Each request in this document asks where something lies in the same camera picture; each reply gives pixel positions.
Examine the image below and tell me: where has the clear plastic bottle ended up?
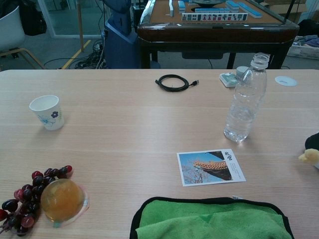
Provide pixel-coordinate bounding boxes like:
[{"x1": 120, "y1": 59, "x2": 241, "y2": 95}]
[{"x1": 223, "y1": 52, "x2": 271, "y2": 143}]

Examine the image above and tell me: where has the white paper cup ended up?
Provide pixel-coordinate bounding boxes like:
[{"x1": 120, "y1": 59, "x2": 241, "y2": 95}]
[{"x1": 29, "y1": 95, "x2": 65, "y2": 131}]

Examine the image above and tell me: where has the orange jelly cup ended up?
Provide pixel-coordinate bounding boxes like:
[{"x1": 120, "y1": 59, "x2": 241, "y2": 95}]
[{"x1": 40, "y1": 179, "x2": 89, "y2": 229}]

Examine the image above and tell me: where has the palace roof postcard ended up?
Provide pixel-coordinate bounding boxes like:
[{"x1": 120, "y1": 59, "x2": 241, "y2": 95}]
[{"x1": 176, "y1": 148, "x2": 247, "y2": 187}]

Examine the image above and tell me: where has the pale green packet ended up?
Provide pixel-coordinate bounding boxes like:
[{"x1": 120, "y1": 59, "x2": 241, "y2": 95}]
[{"x1": 219, "y1": 72, "x2": 240, "y2": 88}]

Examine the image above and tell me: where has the blue machine base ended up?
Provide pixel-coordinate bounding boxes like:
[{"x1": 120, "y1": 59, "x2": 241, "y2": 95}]
[{"x1": 103, "y1": 0, "x2": 140, "y2": 69}]

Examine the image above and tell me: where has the small grey cylinder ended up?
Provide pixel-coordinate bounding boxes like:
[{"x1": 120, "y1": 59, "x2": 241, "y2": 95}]
[{"x1": 236, "y1": 66, "x2": 250, "y2": 78}]

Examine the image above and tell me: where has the brown mahjong table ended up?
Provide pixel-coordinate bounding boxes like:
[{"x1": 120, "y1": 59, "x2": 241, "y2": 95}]
[{"x1": 137, "y1": 0, "x2": 300, "y2": 70}]

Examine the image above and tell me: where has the green cloth with black edge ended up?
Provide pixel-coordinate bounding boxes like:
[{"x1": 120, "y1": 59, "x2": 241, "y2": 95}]
[{"x1": 130, "y1": 196, "x2": 296, "y2": 239}]

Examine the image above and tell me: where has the row of mahjong tiles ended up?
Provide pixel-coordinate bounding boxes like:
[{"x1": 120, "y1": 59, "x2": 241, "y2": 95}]
[{"x1": 181, "y1": 12, "x2": 249, "y2": 22}]

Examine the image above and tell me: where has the red grape bunch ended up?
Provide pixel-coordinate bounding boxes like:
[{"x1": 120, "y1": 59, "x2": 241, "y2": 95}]
[{"x1": 0, "y1": 165, "x2": 73, "y2": 237}]

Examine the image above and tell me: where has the black and white plush doll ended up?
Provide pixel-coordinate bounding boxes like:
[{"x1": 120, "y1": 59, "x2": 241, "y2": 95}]
[{"x1": 298, "y1": 132, "x2": 319, "y2": 170}]

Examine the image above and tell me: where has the white plastic basket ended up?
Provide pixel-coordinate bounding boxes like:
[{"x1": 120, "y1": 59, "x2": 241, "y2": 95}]
[{"x1": 286, "y1": 37, "x2": 319, "y2": 60}]

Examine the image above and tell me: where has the black backpack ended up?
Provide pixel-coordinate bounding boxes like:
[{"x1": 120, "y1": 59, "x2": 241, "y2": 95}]
[{"x1": 19, "y1": 0, "x2": 47, "y2": 35}]

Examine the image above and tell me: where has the white chair with wooden legs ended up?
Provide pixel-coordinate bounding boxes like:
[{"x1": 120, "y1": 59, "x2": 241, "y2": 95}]
[{"x1": 0, "y1": 4, "x2": 45, "y2": 72}]

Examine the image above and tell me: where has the coiled black USB cable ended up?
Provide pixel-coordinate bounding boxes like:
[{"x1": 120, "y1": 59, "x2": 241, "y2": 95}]
[{"x1": 154, "y1": 74, "x2": 200, "y2": 90}]

